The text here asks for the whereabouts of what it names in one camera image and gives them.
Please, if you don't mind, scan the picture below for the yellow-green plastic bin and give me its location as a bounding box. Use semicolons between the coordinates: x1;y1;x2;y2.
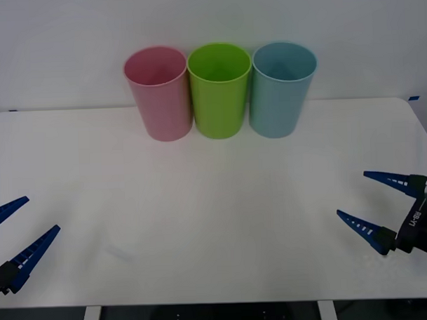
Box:
186;41;255;141

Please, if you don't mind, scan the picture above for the white table leg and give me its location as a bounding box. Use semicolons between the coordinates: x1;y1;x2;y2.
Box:
81;306;101;320
317;299;338;320

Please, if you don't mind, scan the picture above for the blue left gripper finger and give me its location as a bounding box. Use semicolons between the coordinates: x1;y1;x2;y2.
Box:
0;225;64;295
0;196;31;232

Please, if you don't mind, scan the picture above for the pink plastic bin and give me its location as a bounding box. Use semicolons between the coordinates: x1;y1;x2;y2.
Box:
122;44;195;144

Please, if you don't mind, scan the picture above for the pale blue plastic bin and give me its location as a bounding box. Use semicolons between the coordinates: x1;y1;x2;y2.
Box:
246;40;320;140

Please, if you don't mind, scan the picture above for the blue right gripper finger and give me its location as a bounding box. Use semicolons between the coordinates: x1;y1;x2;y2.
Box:
362;168;427;204
336;207;399;259

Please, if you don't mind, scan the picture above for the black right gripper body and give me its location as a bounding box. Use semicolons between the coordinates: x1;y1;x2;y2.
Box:
393;193;427;262

